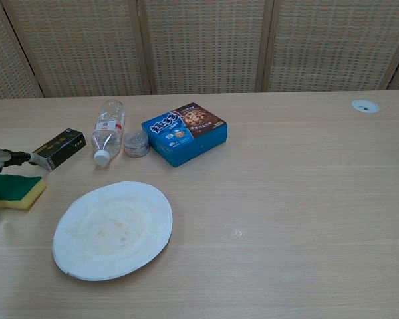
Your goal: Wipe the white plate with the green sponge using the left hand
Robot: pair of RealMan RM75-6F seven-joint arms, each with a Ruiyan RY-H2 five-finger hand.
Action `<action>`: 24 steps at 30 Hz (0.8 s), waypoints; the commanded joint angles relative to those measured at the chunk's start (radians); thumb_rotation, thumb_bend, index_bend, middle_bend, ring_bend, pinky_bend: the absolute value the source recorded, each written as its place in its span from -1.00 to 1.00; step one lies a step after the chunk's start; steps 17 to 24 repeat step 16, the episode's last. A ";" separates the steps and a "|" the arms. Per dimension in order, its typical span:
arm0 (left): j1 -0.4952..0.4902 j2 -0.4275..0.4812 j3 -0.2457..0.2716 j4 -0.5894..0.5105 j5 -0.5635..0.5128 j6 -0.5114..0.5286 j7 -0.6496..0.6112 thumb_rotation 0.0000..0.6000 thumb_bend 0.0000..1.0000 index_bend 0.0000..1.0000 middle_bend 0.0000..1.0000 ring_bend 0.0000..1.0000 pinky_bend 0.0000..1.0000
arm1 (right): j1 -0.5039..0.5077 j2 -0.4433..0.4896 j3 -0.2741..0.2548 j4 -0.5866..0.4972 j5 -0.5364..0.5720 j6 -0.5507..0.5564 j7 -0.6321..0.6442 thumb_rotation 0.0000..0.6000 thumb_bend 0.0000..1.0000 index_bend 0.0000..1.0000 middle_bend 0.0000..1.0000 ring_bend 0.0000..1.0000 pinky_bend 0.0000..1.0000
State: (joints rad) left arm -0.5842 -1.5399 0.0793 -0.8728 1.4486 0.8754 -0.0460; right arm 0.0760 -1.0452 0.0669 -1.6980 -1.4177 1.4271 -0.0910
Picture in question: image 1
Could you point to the white round plate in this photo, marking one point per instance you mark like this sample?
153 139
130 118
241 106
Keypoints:
113 232

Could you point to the small round metal tin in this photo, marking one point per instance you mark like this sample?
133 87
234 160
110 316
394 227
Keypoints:
136 143

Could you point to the clear plastic water bottle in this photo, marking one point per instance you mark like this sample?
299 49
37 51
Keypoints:
108 133

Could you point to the blue brown cookie box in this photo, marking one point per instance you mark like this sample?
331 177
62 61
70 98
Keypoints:
186 133

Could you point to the green yellow sponge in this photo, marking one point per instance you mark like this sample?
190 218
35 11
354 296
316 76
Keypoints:
16 189

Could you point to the woven bamboo folding screen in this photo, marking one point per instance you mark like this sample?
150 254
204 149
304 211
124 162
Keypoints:
199 46

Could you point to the black box with gold print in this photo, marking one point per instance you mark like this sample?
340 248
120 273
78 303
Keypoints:
60 146

